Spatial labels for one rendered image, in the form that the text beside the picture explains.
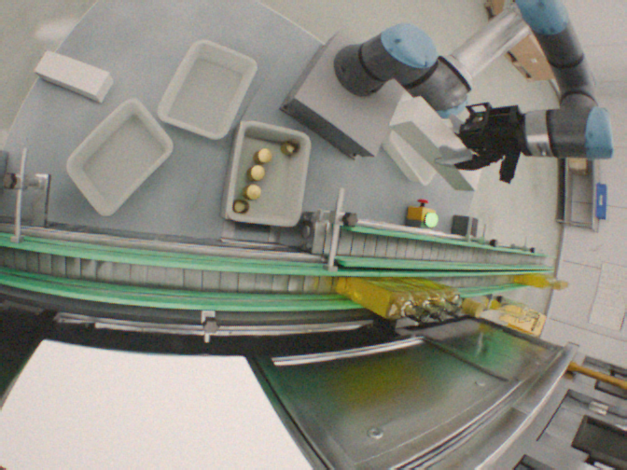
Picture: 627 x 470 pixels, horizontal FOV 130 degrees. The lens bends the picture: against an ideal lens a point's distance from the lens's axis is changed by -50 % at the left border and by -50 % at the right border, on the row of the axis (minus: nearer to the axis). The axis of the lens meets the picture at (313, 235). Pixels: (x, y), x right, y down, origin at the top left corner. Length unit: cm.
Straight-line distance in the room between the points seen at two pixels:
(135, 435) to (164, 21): 87
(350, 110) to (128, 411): 76
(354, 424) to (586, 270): 607
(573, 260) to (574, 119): 597
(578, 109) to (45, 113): 105
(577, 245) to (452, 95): 581
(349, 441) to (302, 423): 7
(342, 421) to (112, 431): 31
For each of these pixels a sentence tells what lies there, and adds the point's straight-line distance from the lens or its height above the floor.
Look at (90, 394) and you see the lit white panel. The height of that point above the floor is 113.
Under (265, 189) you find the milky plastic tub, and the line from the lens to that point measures 72.
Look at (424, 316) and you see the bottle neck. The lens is 55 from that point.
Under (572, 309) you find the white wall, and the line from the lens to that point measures 641.
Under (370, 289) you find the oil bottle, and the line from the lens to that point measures 60.
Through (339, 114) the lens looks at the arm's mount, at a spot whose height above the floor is 85.
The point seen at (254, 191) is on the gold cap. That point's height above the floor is 81.
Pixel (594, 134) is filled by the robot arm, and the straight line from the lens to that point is 44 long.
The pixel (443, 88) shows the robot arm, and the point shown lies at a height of 107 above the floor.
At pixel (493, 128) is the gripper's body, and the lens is 50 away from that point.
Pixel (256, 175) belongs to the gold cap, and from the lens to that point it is 67.
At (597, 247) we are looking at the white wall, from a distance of 631.
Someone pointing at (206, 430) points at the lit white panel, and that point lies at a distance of 39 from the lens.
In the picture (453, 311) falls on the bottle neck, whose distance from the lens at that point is 62.
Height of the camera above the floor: 146
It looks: 62 degrees down
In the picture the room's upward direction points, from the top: 106 degrees clockwise
